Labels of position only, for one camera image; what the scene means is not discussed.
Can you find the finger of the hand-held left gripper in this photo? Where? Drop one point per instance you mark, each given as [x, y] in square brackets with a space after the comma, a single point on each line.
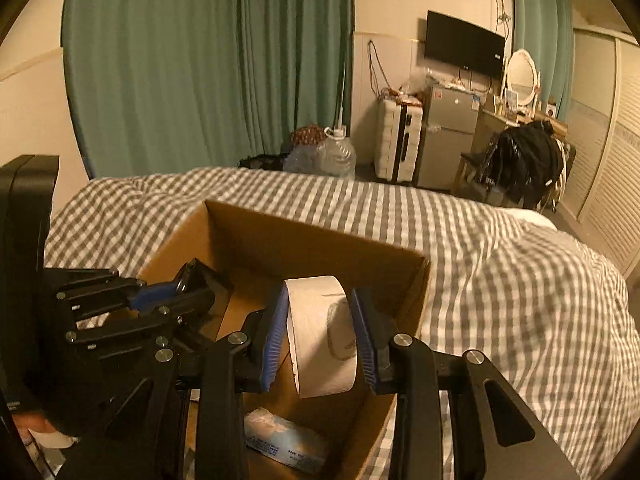
[150, 296]
[140, 327]

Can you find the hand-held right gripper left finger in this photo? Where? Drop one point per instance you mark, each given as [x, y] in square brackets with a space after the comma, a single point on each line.
[274, 345]

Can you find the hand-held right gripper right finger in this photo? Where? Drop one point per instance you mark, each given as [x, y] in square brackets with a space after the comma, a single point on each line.
[364, 347]

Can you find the white toilet paper roll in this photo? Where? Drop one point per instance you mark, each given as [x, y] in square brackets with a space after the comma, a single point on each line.
[312, 330]

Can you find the small black box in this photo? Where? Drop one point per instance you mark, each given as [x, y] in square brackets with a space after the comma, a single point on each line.
[200, 280]

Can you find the brown cardboard box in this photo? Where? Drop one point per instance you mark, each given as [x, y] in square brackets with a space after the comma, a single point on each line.
[300, 245]

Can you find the blue tissue pack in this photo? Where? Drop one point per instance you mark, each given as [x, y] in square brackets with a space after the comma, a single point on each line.
[285, 440]

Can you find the grey checkered blanket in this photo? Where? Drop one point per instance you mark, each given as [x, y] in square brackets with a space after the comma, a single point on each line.
[500, 285]

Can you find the clear plastic bottle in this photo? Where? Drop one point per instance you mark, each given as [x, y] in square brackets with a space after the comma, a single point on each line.
[300, 160]

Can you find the large clear water jug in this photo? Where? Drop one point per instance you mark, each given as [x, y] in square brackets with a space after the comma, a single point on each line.
[337, 157]

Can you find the white suitcase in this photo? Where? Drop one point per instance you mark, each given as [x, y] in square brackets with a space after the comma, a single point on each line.
[395, 140]

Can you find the wooden stool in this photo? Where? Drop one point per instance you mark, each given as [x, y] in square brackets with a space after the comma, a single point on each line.
[470, 165]

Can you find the brown patterned bag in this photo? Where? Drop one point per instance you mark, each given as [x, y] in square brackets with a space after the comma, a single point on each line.
[307, 135]

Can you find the silver mini fridge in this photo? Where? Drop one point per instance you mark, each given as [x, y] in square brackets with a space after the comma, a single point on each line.
[447, 140]

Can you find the wide green curtain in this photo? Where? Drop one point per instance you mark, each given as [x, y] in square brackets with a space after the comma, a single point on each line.
[200, 60]

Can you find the black jacket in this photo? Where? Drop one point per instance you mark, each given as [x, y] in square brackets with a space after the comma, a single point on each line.
[530, 160]

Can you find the wooden dressing table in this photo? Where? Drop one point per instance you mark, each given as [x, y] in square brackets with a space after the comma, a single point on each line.
[492, 122]

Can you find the clear plastic bag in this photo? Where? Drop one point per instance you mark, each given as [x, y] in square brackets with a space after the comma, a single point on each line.
[424, 79]

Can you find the white louvered wardrobe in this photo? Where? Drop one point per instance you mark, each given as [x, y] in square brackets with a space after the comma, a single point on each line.
[605, 150]

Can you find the white oval vanity mirror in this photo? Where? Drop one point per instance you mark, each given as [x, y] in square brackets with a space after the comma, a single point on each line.
[521, 75]

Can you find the narrow green curtain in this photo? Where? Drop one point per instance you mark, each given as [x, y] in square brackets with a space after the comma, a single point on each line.
[540, 25]

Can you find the black wall television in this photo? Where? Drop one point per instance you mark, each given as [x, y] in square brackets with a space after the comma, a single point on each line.
[462, 42]

